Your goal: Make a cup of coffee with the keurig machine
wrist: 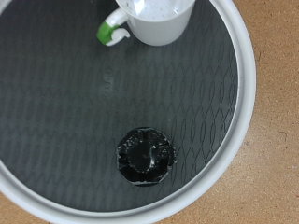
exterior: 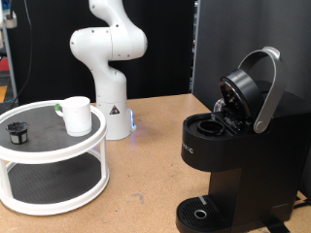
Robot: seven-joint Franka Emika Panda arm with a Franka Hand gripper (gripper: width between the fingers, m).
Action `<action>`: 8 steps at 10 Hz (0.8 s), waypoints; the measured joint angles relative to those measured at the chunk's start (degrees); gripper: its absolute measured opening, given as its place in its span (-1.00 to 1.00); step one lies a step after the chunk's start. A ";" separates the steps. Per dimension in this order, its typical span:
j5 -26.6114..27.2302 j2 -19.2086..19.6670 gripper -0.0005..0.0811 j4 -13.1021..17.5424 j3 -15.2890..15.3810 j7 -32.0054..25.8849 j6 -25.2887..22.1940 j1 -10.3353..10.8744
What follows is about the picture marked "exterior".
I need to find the dark grey partition panel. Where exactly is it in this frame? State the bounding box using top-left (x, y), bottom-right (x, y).
top-left (190, 0), bottom-right (311, 108)

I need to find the white mug green-marked handle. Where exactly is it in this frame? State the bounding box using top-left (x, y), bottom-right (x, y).
top-left (53, 95), bottom-right (93, 138)

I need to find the white two-tier turntable shelf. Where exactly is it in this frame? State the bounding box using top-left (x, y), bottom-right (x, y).
top-left (0, 99), bottom-right (111, 216)

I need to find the black Keurig coffee machine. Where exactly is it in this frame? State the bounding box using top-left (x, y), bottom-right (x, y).
top-left (175, 46), bottom-right (311, 233)

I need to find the black power cord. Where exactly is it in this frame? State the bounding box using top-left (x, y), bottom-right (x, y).
top-left (293, 193), bottom-right (311, 211)

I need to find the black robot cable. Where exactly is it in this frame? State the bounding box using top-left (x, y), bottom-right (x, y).
top-left (13, 0), bottom-right (34, 102)

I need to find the grey metal shelf post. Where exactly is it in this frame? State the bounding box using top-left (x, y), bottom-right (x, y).
top-left (0, 25), bottom-right (18, 103)

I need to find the black backdrop curtain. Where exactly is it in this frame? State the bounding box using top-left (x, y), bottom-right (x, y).
top-left (3, 0), bottom-right (195, 105)

